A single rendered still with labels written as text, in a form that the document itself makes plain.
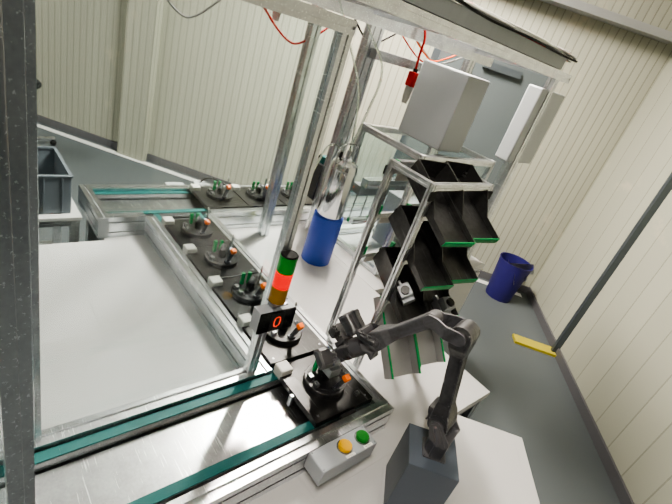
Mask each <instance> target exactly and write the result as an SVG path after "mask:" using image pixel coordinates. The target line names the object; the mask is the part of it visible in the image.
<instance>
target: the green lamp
mask: <svg viewBox="0 0 672 504"><path fill-rule="evenodd" d="M297 262H298V259H297V260H288V259H286V258H284V257H283V256H282V255H281V253H280V257H279V260H278V264H277V268H276V270H277V272H278V273H280V274H282V275H285V276H291V275H293V274H294V272H295V268H296V265H297Z"/></svg>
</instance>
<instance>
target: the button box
mask: <svg viewBox="0 0 672 504"><path fill-rule="evenodd" d="M358 430H364V431H366V432H367V433H368V434H369V432H368V431H367V430H366V429H365V428H364V427H363V426H360V427H358V428H356V429H354V430H352V431H350V432H348V433H346V434H344V435H342V436H340V437H338V438H336V439H334V440H332V441H330V442H328V443H327V444H325V445H323V446H321V447H319V448H317V449H315V450H313V451H311V452H309V454H308V456H307V459H306V461H305V464H304V467H305V469H306V470H307V471H308V473H309V474H310V476H311V477H312V479H313V480H314V482H315V483H316V485H317V486H319V485H321V484H323V483H324V482H326V481H328V480H329V479H331V478H333V477H335V476H336V475H338V474H340V473H341V472H343V471H345V470H346V469H348V468H350V467H351V466H353V465H355V464H357V463H358V462H360V461H362V460H363V459H365V458H367V457H368V456H370V455H371V454H372V452H373V450H374V448H375V446H376V444H377V442H376V441H375V440H374V438H373V437H372V436H371V435H370V434H369V440H368V442H367V443H361V442H359V441H358V440H357V439H356V433H357V431H358ZM341 439H347V440H349V441H350V442H351V443H352V449H351V451H350V452H349V453H344V452H342V451H341V450H340V449H339V448H338V443H339V441H340V440H341Z"/></svg>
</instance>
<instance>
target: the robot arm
mask: <svg viewBox="0 0 672 504"><path fill-rule="evenodd" d="M338 319H339V321H340V323H336V324H335V325H333V326H331V327H330V329H329V331H328V333H329V335H330V336H331V338H332V339H333V338H335V339H336V341H337V342H335V346H336V348H334V349H332V351H333V352H335V353H333V352H331V351H330V349H329V346H325V347H322V348H319V349H316V350H314V352H313V353H314V356H315V359H316V362H317V365H318V369H319V370H324V369H327V368H330V367H332V366H334V363H336V361H337V360H338V359H340V362H344V361H347V360H351V359H353V358H356V357H360V356H363V355H366V354H367V356H368V358H369V360H372V359H374V358H375V357H376V356H378V351H380V350H382V349H383V348H385V347H387V346H388V345H390V344H391V343H393V342H394V341H396V340H398V339H401V338H404V337H407V336H410V335H413V334H416V333H419V332H422V331H424V330H427V329H431V330H433V331H434V332H435V333H436V334H437V335H438V336H439V337H440V338H441V339H443V340H445V341H447V342H448V350H449V360H448V364H447V368H446V372H445V376H444V380H443V384H442V388H441V392H440V396H437V398H436V399H435V400H434V401H433V402H432V403H431V404H430V405H429V408H428V415H427V417H426V418H425V419H428V420H427V426H428V427H429V437H428V438H427V437H422V455H423V457H426V458H429V459H431V460H434V461H437V462H440V463H442V464H445V463H446V457H445V453H446V451H447V449H448V448H449V446H450V445H451V443H452V442H453V440H454V439H455V437H456V436H457V434H458V433H459V432H460V427H459V425H458V422H457V413H458V408H457V404H456V400H457V395H458V392H459V388H460V384H461V380H462V377H463V373H464V369H465V365H466V362H467V358H468V355H469V354H470V352H471V350H472V349H473V347H474V345H475V343H476V341H477V339H478V338H479V336H480V327H479V326H478V325H477V323H476V322H474V321H473V320H470V319H464V318H462V317H460V316H458V315H453V314H448V313H445V312H442V311H440V310H438V309H433V310H431V311H430V312H427V313H425V314H422V315H419V316H417V317H414V318H411V319H409V320H406V321H403V322H401V323H398V324H385V325H377V324H374V323H371V322H370V323H368V324H366V325H365V323H364V321H363V319H362V317H361V314H360V312H359V310H358V309H355V310H351V311H349V312H347V313H345V314H343V315H341V316H340V317H338ZM449 327H451V328H452V329H451V328H449ZM354 335H357V336H356V337H353V336H354ZM334 356H337V357H334ZM333 358H334V359H333Z"/></svg>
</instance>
